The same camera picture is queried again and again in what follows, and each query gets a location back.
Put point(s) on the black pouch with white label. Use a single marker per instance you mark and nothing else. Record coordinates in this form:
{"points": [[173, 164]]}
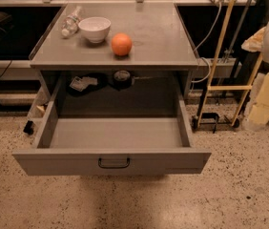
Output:
{"points": [[91, 82]]}

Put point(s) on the black top drawer handle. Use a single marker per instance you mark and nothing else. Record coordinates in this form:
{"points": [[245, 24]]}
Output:
{"points": [[113, 163]]}

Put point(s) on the orange fruit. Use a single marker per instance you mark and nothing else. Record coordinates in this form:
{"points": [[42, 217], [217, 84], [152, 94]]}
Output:
{"points": [[121, 44]]}

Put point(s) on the small black floor object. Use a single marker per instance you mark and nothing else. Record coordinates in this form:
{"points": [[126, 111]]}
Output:
{"points": [[28, 129]]}

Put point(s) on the white ceramic bowl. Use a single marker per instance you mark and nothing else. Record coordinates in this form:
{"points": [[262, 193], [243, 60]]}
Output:
{"points": [[95, 29]]}

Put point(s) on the grey metal drawer cabinet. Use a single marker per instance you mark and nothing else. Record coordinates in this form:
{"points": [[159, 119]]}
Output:
{"points": [[125, 61]]}

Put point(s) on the clear plastic water bottle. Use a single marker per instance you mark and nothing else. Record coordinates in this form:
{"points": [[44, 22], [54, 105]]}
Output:
{"points": [[70, 25]]}

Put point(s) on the black round tape roll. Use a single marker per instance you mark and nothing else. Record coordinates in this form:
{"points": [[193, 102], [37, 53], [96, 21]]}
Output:
{"points": [[123, 80]]}

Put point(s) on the grey top drawer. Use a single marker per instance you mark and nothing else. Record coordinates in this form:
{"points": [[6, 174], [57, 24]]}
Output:
{"points": [[148, 123]]}

